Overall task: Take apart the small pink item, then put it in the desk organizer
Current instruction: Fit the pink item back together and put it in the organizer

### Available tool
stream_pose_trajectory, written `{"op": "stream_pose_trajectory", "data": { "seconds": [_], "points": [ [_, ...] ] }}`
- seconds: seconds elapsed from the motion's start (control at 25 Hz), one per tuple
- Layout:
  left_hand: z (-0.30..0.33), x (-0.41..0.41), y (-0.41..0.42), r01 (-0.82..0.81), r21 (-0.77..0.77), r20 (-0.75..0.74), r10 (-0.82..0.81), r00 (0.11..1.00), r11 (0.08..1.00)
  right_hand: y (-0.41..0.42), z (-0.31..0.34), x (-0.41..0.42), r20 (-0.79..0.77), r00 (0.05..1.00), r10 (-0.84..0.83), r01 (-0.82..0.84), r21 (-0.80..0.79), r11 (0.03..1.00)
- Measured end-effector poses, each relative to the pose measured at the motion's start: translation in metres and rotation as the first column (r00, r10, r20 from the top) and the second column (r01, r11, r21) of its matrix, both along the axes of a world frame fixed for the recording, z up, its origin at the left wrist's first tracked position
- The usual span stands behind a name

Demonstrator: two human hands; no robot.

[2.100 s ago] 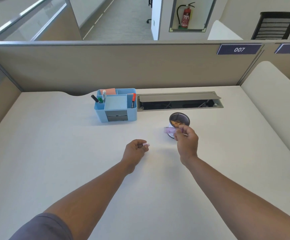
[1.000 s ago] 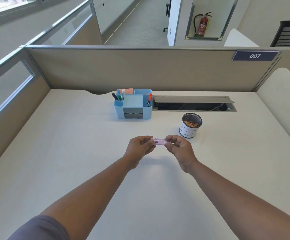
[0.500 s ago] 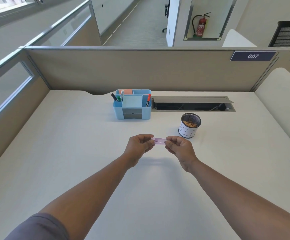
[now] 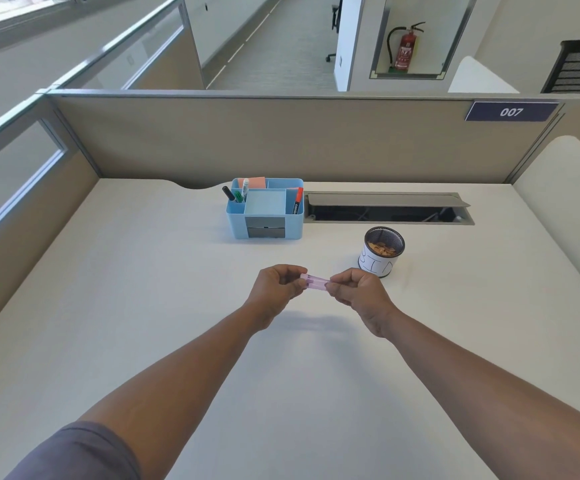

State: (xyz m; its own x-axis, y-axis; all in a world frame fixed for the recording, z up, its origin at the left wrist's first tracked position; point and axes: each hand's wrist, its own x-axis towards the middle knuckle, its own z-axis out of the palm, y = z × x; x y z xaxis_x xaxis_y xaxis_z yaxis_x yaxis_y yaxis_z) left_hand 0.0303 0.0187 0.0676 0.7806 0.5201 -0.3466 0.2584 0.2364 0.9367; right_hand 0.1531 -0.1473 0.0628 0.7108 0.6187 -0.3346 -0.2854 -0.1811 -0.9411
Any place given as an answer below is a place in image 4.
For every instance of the dark blue number sign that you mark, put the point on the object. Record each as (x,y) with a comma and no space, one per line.
(511,112)

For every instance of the person's left forearm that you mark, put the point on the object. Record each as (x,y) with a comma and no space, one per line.
(180,394)

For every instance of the small pink capped marker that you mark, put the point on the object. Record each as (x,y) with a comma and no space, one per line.
(319,282)

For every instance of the person's right forearm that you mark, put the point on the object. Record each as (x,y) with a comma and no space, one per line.
(480,394)

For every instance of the white correction pen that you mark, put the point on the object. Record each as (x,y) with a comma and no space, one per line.
(245,187)

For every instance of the grey left shirt sleeve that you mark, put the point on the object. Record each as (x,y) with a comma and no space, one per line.
(79,454)

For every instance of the fire extinguisher wall cabinet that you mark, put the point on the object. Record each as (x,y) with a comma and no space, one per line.
(445,34)

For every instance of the black office chair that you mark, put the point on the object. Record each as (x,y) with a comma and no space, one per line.
(336,14)

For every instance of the light blue note block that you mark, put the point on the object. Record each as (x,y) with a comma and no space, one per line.
(265,202)

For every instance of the black mesh cup white label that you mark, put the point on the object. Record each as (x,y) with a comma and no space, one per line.
(377,267)

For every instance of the person's right hand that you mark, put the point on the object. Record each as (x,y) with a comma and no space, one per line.
(365,299)

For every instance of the green marker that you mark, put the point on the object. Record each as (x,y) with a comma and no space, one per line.
(239,197)

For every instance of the beige desk partition panel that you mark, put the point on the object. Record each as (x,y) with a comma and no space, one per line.
(295,139)

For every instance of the beige partition with glass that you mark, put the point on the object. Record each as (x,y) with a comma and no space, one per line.
(24,224)

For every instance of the pink sticky notes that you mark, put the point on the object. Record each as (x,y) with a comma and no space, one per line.
(255,182)

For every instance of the person's left hand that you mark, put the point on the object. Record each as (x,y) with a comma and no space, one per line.
(270,294)

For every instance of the grey organizer drawer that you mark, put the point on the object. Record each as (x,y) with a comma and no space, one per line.
(266,227)

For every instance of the blue desk organizer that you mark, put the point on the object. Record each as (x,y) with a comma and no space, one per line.
(235,224)

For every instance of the beige glass topped partition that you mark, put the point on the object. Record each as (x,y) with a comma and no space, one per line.
(170,69)

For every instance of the red capped black marker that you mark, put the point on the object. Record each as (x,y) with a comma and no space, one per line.
(297,200)

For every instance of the red fire extinguisher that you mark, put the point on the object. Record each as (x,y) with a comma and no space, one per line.
(406,49)

